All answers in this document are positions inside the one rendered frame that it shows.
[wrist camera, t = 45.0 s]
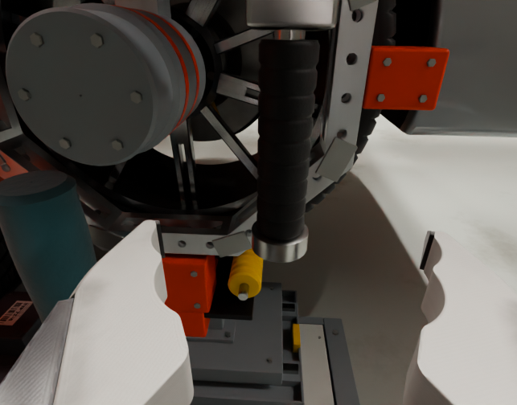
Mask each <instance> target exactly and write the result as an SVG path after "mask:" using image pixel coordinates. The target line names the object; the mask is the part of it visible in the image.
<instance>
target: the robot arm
mask: <svg viewBox="0 0 517 405"><path fill-rule="evenodd" d="M163 258H166V257H165V252H164V246H163V241H162V230H161V225H160V222H159V220H154V221H153V220H146V221H144V222H142V223H141V224H140V225H138V226H137V227H136V228H135V229H134V230H133V231H131V232H130V233H129V234H128V235H127V236H126V237H125V238H124V239H123V240H122V241H121V242H120V243H118V244H117V245H116V246H115V247H114V248H113V249H111V250H110V251H109V252H108V253H107V254H106V255H105V256H103V257H102V258H101V259H100V260H99V261H98V262H97V263H96V264H95V265H94V266H93V267H92V268H91V269H90V270H89V271H88V272H87V274H86V275H85V276H84V277H83V279H82V280H81V281H80V283H79V284H78V285H77V286H76V288H75V290H74V291H73V293H72V295H71V296H70V297H69V298H68V299H67V300H63V301H58V302H57V303H56V305H55V307H54V308H53V310H52V311H51V312H50V313H49V315H48V316H47V318H46V319H45V321H44V322H43V324H42V325H41V326H40V327H39V329H38V331H37V332H36V334H35V335H34V337H33V338H32V339H31V341H30V342H29V343H28V345H27V347H26V348H25V350H24V351H23V352H22V353H21V355H20V356H19V358H18V359H17V361H16V362H15V364H14V365H13V366H12V368H11V369H10V371H9V372H8V374H7V375H6V377H5V378H4V379H3V380H2V382H1V384H0V405H190V404H191V401H192V399H193V396H194V387H193V382H192V375H191V364H190V357H189V351H188V345H187V340H186V337H185V333H184V330H183V324H182V321H181V318H180V316H179V315H178V314H177V313H176V312H174V311H173V310H171V309H169V308H168V307H167V306H166V305H165V304H164V303H165V301H166V299H167V291H166V281H165V276H164V271H163V265H162V259H163ZM420 269H421V270H424V274H425V275H426V277H427V279H428V281H429V283H428V286H427V289H426V292H425V296H424V299H423V301H422V304H421V310H422V312H423V314H424V315H425V317H426V319H427V322H428V324H427V325H426V326H424V327H423V329H422V331H421V335H420V337H419V339H418V342H417V344H416V349H415V351H414V354H413V356H412V360H411V362H410V365H409V368H408V372H407V376H406V381H405V387H404V396H403V401H402V405H517V293H516V292H515V291H514V290H513V289H512V288H511V287H510V286H509V285H508V284H507V283H506V282H505V281H504V280H503V279H502V278H501V277H500V276H498V275H497V274H496V273H495V272H494V271H493V270H491V269H490V268H489V267H487V266H486V265H485V264H484V263H483V262H482V261H481V260H480V259H478V258H477V257H476V256H474V255H473V254H472V253H471V252H469V251H468V250H467V249H466V248H465V247H463V246H462V245H461V244H460V243H459V242H458V241H457V240H455V239H454V238H453V237H451V236H450V235H449V234H447V233H445V232H443V231H427V234H426V237H425V242H424V247H423V252H422V257H421V265H420Z"/></svg>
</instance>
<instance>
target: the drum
mask: <svg viewBox="0 0 517 405"><path fill-rule="evenodd" d="M6 82H7V86H8V88H9V92H10V96H11V98H12V100H13V103H14V106H15V107H16V109H17V111H18V113H19V115H20V117H21V118H22V119H23V121H24V122H25V124H26V125H27V126H28V128H29V129H30V130H31V132H32V133H33V134H34V135H36V137H37V138H38V139H39V140H41V141H42V142H43V143H44V144H45V145H47V146H48V147H49V148H51V149H52V150H54V151H55V152H57V153H58V154H60V155H62V156H64V157H66V158H68V159H70V160H73V161H75V162H79V163H82V164H86V165H90V166H111V165H116V164H119V163H122V162H125V161H127V160H129V159H130V158H132V157H134V156H135V155H137V154H138V153H143V152H145V151H147V150H149V149H152V148H154V147H155V146H156V145H158V144H159V143H160V142H161V141H162V140H163V139H165V138H166V137H167V136H169V135H170V134H171V133H172V132H173V131H174V130H175V129H176V128H177V127H178V126H180V125H181V124H182V123H183V122H184V121H185V120H186V119H187V118H188V117H189V116H190V115H191V114H192V113H193V112H194V111H195V109H196V108H197V107H198V105H199V103H200V101H201V99H202V97H203V93H204V89H205V83H206V72H205V65H204V62H203V57H202V55H201V52H200V50H199V48H198V46H197V44H196V42H195V41H194V40H193V38H192V37H191V35H190V34H189V33H188V32H187V31H186V30H185V29H184V28H183V27H182V26H181V25H180V24H178V23H177V22H175V21H174V20H173V19H171V18H169V17H167V16H163V15H158V14H155V13H152V12H149V11H145V10H139V9H133V8H126V7H123V6H115V5H107V4H102V3H82V4H79V5H75V6H71V7H53V8H49V9H46V10H41V11H39V12H37V13H34V14H33V15H31V16H30V17H28V18H26V19H25V20H24V21H23V22H22V23H21V24H20V25H19V26H18V28H17V29H16V31H15V32H14V34H13V35H12V37H11V39H10V42H9V45H8V48H7V51H6Z"/></svg>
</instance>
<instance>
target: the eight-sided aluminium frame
mask: <svg viewBox="0 0 517 405"><path fill-rule="evenodd" d="M378 2H379V0H340V1H339V15H338V22H337V24H336V26H335V28H333V29H331V31H330V46H329V54H328V62H327V70H326V86H325V94H324V102H323V110H322V125H321V133H320V142H319V143H318V144H317V145H316V146H315V147H313V148H312V149H311V150H310V156H309V158H308V159H309V161H310V166H309V175H308V177H307V180H308V184H307V194H306V203H308V202H309V201H310V200H311V199H312V198H314V197H315V196H316V195H317V194H319V193H320V192H321V191H323V190H324V189H326V188H327V187H328V186H329V185H330V184H331V183H333V182H337V181H338V180H339V178H340V177H341V176H342V175H343V174H345V173H346V172H347V171H348V170H349V169H351V168H352V166H353V162H354V156H355V151H356V150H357V149H358V147H357V145H356V142H357V136H358V131H359V121H360V116H361V111H362V105H363V95H364V90H365V85H366V79H367V70H368V64H369V59H370V54H371V44H372V39H373V33H374V28H375V18H376V13H377V7H378ZM352 13H353V15H354V18H353V19H352ZM348 55H349V56H348ZM347 56H348V59H347ZM40 170H57V171H61V172H63V173H66V174H68V175H70V176H72V177H73V178H74V179H75V180H76V191H77V194H78V196H79V199H80V203H81V206H82V209H83V212H84V216H85V218H86V221H87V224H88V229H89V231H90V235H91V238H92V243H93V244H95V245H96V246H97V247H98V248H99V249H101V250H103V251H110V250H111V249H113V248H114V247H115V246H116V245H117V244H118V243H120V242H121V241H122V240H123V239H124V238H125V237H126V236H127V235H128V234H129V233H130V232H131V231H133V230H134V229H135V228H136V227H137V226H138V225H140V224H141V223H142V222H144V221H146V220H153V221H154V220H159V222H160V225H161V230H162V241H163V246H164V252H165V253H174V254H192V255H211V256H220V258H221V257H225V256H239V255H241V254H242V253H243V252H245V251H246V250H248V249H251V248H252V225H253V224H254V223H255V222H256V214H257V212H258V211H257V196H256V197H255V198H253V199H252V200H251V201H250V202H249V203H247V204H246V205H245V206H244V207H243V208H241V209H240V210H239V211H238V212H237V213H235V214H234V215H233V216H215V215H174V214H154V213H133V212H124V211H121V210H120V209H118V208H117V207H115V206H114V205H113V204H112V203H111V202H110V201H109V200H107V199H106V198H104V197H103V196H102V195H101V194H99V193H98V192H96V191H95V190H94V189H93V188H92V187H91V186H89V185H88V184H87V183H85V182H84V181H83V180H81V179H80V178H79V177H77V176H76V175H75V174H74V173H73V172H71V171H70V170H69V169H67V168H66V167H65V166H63V165H62V164H61V163H60V162H58V161H57V160H55V159H54V158H53V157H52V156H51V155H50V154H49V153H47V152H46V151H44V150H43V149H42V148H40V147H39V146H38V145H36V144H35V143H34V142H33V141H32V140H31V139H29V138H28V137H26V136H25V134H24V133H23V131H22V130H21V127H20V124H19V121H18V117H17V114H16V112H15V109H14V105H13V102H12V99H11V97H10V93H9V90H8V87H7V85H6V81H5V78H4V75H3V73H2V69H1V66H0V177H2V178H3V179H7V178H10V177H13V176H15V175H18V174H24V173H28V172H33V171H40ZM214 227H216V228H214Z"/></svg>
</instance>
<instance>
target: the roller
mask: <svg viewBox="0 0 517 405"><path fill-rule="evenodd" d="M262 268H263V259H262V258H260V257H259V256H258V255H256V254H255V252H254V251H253V250H252V248H251V249H248V250H246V251H245V252H243V253H242V254H241V255H239V256H233V260H232V267H231V271H230V275H229V279H228V288H229V290H230V291H231V293H232V294H234V295H235V296H237V297H238V298H239V299H240V300H242V301H246V300H247V299H248V298H250V297H254V296H255V295H257V294H258V293H259V292H260V290H261V281H262Z"/></svg>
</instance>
